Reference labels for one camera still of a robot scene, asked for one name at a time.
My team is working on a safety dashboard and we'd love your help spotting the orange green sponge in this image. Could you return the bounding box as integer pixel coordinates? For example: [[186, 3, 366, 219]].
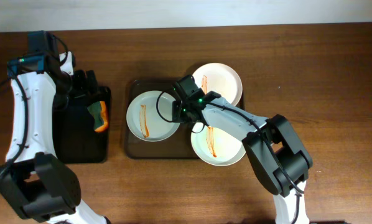
[[87, 101, 109, 133]]

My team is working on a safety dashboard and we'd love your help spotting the white plate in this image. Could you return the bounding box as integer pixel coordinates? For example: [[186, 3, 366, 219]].
[[126, 90, 180, 142], [190, 123, 246, 166], [192, 63, 243, 106]]

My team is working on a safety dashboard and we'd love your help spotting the white plate bottom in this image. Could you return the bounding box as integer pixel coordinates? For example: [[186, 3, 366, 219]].
[[190, 123, 246, 166]]

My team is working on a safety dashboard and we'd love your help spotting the white plate top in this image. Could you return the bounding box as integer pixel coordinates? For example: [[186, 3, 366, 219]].
[[192, 63, 243, 106]]

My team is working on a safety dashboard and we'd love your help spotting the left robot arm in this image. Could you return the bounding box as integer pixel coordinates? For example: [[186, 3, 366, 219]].
[[0, 52, 109, 223]]

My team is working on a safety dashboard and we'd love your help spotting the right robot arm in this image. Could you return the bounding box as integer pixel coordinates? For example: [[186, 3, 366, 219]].
[[172, 89, 313, 223]]

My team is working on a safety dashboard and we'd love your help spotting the brown translucent tray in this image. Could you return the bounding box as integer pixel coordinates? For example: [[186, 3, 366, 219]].
[[123, 78, 198, 159]]

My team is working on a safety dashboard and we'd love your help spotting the black plastic tray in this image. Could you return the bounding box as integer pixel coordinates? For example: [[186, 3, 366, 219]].
[[52, 86, 111, 164]]

